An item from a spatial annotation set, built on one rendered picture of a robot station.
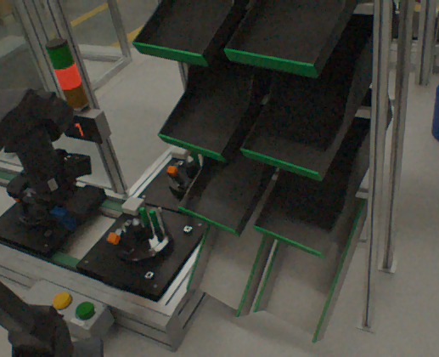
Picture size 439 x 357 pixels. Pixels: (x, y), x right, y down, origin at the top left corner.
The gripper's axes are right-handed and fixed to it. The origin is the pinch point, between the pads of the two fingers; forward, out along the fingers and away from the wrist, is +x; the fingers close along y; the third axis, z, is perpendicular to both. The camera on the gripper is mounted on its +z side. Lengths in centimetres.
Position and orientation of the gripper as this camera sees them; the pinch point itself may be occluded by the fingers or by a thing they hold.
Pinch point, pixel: (64, 214)
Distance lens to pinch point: 91.4
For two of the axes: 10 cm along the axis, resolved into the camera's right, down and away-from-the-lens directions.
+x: 1.5, 7.7, 6.2
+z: 4.6, -6.1, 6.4
